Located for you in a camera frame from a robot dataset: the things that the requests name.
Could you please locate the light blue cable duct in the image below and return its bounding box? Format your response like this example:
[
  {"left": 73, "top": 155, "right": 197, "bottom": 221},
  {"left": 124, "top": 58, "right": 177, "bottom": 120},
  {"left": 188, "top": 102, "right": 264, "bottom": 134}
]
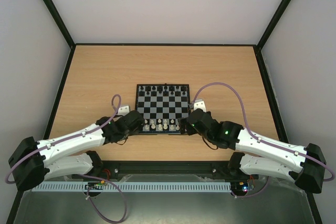
[{"left": 32, "top": 182, "right": 232, "bottom": 193}]

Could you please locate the black right frame post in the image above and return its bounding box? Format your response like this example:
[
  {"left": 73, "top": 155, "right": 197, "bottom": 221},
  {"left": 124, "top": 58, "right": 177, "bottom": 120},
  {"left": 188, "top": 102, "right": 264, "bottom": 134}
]
[{"left": 257, "top": 0, "right": 291, "bottom": 51}]

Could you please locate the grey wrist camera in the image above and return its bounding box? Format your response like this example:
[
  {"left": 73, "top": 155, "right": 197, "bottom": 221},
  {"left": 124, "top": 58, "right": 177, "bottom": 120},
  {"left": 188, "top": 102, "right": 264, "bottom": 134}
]
[
  {"left": 116, "top": 105, "right": 131, "bottom": 116},
  {"left": 190, "top": 99, "right": 207, "bottom": 112}
]

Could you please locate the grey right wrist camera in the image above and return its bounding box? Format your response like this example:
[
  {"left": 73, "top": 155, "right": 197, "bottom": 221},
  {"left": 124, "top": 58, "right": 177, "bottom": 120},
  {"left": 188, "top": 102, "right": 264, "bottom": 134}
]
[{"left": 190, "top": 99, "right": 207, "bottom": 112}]

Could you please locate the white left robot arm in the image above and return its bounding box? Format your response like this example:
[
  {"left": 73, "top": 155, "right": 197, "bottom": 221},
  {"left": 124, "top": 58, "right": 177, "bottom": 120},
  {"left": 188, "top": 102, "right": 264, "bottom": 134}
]
[{"left": 8, "top": 110, "right": 144, "bottom": 191}]

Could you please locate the black frame post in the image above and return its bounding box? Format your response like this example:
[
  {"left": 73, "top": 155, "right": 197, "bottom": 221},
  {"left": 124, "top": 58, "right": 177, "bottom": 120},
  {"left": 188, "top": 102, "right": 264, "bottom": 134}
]
[
  {"left": 257, "top": 0, "right": 291, "bottom": 51},
  {"left": 43, "top": 0, "right": 75, "bottom": 48}
]

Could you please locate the black and grey chessboard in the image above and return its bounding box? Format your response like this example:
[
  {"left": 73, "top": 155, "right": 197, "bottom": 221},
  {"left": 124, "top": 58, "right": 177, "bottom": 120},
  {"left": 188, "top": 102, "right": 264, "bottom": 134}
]
[{"left": 135, "top": 83, "right": 191, "bottom": 135}]

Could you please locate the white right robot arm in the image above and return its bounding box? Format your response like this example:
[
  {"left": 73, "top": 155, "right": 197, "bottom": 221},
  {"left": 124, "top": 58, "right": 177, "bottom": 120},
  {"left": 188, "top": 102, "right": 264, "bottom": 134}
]
[{"left": 178, "top": 109, "right": 326, "bottom": 194}]

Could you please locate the black front aluminium rail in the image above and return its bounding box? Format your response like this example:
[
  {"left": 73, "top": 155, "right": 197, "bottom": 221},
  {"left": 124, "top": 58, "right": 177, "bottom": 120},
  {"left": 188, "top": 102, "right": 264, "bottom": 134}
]
[{"left": 86, "top": 159, "right": 305, "bottom": 183}]

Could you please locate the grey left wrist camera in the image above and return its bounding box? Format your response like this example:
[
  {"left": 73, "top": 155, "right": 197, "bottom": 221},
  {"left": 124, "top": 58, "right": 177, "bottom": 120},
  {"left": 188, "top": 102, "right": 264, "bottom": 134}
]
[{"left": 116, "top": 105, "right": 131, "bottom": 116}]

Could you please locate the black left frame post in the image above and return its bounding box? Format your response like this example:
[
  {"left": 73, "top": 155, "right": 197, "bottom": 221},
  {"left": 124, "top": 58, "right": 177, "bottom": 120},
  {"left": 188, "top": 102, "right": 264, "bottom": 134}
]
[{"left": 43, "top": 0, "right": 75, "bottom": 48}]

